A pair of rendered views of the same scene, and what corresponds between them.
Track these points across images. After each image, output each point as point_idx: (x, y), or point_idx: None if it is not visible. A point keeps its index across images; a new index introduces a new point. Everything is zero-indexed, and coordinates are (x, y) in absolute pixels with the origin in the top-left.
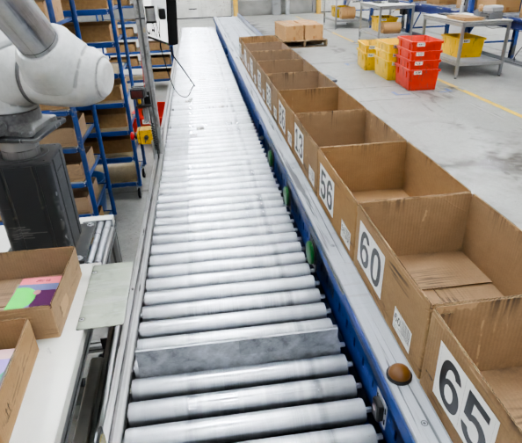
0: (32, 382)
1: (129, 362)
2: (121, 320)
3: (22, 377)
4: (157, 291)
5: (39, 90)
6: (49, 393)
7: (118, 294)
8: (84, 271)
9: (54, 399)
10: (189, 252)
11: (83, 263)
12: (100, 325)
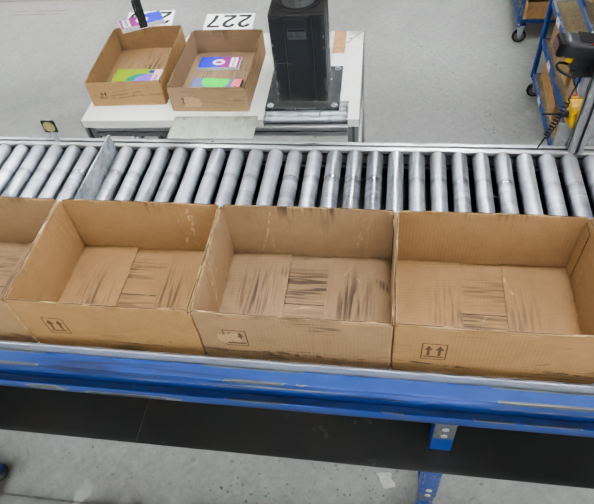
0: (137, 106)
1: (128, 144)
2: (171, 136)
3: (130, 97)
4: (198, 154)
5: None
6: (123, 114)
7: (205, 132)
8: (252, 112)
9: (117, 116)
10: (249, 174)
11: (265, 110)
12: (172, 127)
